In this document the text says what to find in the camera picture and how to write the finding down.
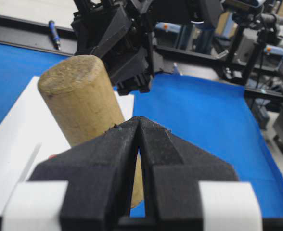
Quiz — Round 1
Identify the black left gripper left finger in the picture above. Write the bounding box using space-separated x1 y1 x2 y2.
29 117 139 231

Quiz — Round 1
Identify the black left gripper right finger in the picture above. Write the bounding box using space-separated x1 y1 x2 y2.
138 117 239 231

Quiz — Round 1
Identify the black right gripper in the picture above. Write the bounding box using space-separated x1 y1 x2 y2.
71 0 155 95

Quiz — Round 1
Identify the wooden mallet hammer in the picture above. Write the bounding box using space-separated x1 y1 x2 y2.
37 54 144 209

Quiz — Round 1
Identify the blue table cloth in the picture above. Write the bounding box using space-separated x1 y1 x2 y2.
0 45 283 218

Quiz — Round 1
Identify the white rectangular board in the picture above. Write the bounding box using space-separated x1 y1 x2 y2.
0 76 135 217

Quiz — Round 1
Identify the background equipment rack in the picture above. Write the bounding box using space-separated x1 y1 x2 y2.
156 0 283 154

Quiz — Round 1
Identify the blue handled screwdriver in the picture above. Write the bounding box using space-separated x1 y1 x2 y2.
49 20 61 51

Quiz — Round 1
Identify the black table frame rail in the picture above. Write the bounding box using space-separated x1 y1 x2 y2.
0 15 77 56

